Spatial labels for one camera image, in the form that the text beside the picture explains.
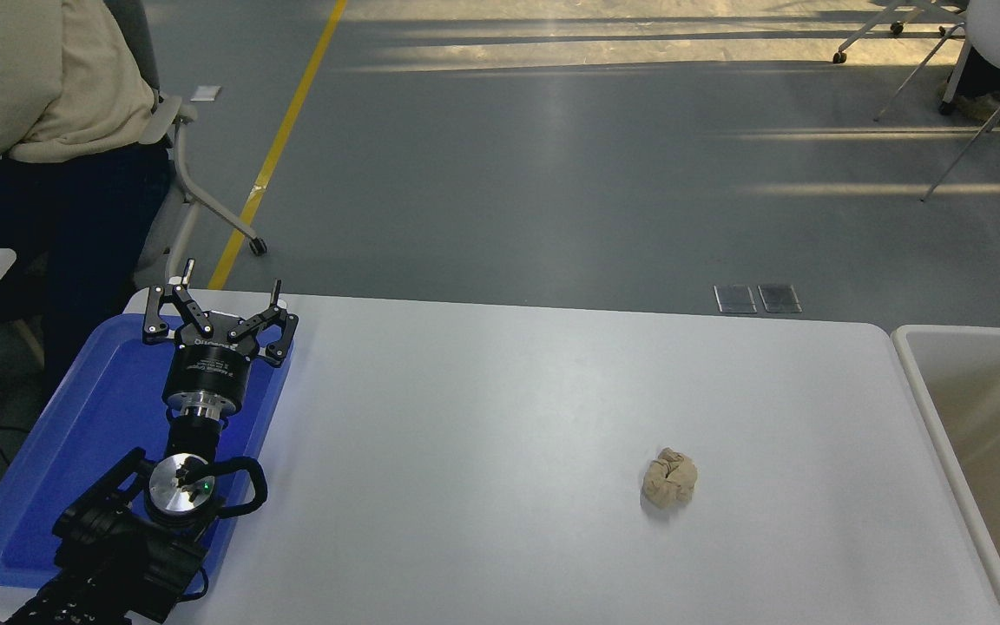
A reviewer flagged white frame chair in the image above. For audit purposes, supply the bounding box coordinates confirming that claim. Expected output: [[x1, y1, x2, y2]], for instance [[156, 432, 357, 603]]
[[873, 26, 1000, 202]]

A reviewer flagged grey office chair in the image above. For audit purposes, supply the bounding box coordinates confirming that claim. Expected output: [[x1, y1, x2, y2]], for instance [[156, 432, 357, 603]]
[[105, 0, 268, 292]]

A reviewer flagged rolling chair base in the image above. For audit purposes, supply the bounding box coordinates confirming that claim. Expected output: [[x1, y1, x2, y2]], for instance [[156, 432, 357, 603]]
[[832, 0, 965, 64]]

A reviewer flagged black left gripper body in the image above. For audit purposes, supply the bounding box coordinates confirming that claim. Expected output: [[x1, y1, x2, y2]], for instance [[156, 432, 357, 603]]
[[161, 310, 269, 409]]

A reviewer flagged blue plastic tray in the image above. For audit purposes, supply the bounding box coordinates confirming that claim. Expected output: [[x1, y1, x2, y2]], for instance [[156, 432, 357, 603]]
[[0, 312, 294, 600]]

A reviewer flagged large pale bin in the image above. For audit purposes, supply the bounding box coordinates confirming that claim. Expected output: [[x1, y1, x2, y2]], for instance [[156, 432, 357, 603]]
[[891, 324, 1000, 625]]

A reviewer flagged metal floor plate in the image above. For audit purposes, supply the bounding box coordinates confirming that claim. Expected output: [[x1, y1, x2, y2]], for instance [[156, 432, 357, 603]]
[[758, 283, 803, 314], [714, 284, 757, 314]]

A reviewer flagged crumpled tan paper ball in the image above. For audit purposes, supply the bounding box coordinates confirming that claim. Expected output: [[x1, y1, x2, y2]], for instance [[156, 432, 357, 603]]
[[641, 447, 699, 511]]

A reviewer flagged seated person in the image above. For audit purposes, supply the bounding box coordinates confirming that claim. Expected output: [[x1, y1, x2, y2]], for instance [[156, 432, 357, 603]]
[[0, 0, 173, 405]]

